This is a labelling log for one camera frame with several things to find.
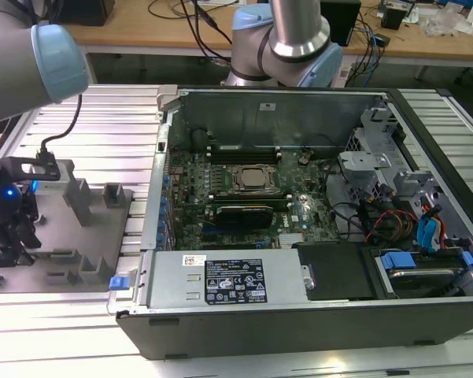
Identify black graphics card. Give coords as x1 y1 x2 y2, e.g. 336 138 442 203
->
214 203 275 229

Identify silver power supply unit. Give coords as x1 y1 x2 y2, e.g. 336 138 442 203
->
145 250 314 310

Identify small black box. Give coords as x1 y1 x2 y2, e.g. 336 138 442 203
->
380 6 414 29

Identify clear plastic bags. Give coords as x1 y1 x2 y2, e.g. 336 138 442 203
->
423 6 473 39

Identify green motherboard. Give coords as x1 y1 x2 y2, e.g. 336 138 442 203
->
163 145 342 253

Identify white wrist camera black mount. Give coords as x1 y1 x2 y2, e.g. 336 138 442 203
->
7 156 75 195

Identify black camera cable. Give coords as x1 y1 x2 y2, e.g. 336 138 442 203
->
39 92 83 163

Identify black plastic shroud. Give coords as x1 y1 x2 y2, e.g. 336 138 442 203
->
293 242 379 302

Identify black RAM slot bank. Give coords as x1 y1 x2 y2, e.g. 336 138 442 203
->
206 143 283 165
209 191 293 205

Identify silver CPU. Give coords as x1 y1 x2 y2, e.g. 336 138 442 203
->
238 168 275 188

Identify large black box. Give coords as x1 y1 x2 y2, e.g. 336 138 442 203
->
0 0 115 27

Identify silver metal drive cage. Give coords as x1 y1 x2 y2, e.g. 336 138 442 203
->
336 106 448 209

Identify red yellow black wire bundle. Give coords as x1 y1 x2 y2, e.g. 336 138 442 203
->
360 208 418 247

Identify grey parts rack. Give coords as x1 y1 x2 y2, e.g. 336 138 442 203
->
0 158 135 293

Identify tall black box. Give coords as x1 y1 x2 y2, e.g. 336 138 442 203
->
320 0 363 47

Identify silver chipset heatsink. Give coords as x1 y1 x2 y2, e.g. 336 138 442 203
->
279 232 314 249

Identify black open PC case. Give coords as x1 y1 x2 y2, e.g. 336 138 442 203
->
105 84 473 361

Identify CPU socket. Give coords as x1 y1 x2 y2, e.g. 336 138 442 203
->
226 165 283 195

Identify hard disk blue carrier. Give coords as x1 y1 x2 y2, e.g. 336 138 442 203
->
371 250 473 300

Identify blue data cable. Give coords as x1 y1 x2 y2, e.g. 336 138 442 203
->
416 202 445 253

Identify wooden desk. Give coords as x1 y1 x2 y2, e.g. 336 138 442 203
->
0 0 473 86

